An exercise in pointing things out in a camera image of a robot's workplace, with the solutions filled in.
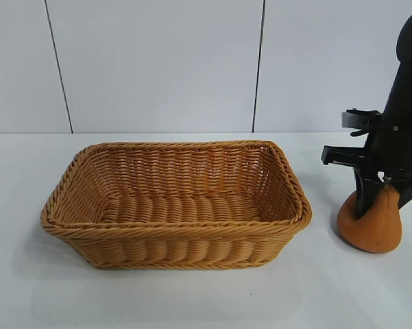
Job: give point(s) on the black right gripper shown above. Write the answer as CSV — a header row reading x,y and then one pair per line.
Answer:
x,y
404,137

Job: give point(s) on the orange-brown bread bun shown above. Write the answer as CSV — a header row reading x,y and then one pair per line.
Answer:
x,y
370,233

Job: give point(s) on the tan woven wicker basket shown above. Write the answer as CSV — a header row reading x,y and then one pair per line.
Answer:
x,y
178,240

